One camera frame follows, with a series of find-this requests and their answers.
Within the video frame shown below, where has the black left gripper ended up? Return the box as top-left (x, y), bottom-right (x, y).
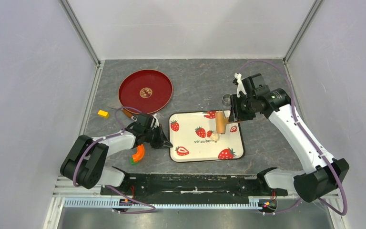
top-left (144, 125), bottom-right (172, 150)

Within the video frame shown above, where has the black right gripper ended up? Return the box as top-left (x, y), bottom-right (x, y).
top-left (229, 94), bottom-right (255, 123)

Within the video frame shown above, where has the wooden dough roller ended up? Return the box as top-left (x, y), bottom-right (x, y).
top-left (215, 110), bottom-right (234, 134)

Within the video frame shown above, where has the white strawberry enamel tray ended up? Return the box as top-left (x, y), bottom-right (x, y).
top-left (169, 111), bottom-right (245, 163)

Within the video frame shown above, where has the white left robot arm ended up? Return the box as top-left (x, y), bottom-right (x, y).
top-left (60, 113), bottom-right (173, 195)

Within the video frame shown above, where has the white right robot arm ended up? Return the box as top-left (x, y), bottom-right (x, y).
top-left (226, 73), bottom-right (350, 203)

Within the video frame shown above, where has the small dough ball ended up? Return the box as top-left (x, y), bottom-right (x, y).
top-left (210, 132), bottom-right (220, 142)

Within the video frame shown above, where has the small metal cup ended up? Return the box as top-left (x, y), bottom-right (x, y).
top-left (222, 94), bottom-right (232, 106)

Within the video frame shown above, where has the orange horseshoe magnet toy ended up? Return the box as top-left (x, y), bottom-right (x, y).
top-left (130, 144), bottom-right (145, 165)

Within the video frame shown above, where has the round red lacquer tray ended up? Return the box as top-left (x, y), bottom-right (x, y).
top-left (118, 69), bottom-right (173, 114)

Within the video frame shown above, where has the small yellow block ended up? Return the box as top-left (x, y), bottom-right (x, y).
top-left (97, 110), bottom-right (110, 118)

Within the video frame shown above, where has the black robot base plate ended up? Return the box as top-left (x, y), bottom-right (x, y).
top-left (117, 173), bottom-right (288, 204)

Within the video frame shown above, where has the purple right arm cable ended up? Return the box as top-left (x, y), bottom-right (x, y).
top-left (239, 59), bottom-right (348, 217)

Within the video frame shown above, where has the white slotted cable duct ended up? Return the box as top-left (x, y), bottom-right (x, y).
top-left (63, 197), bottom-right (277, 210)

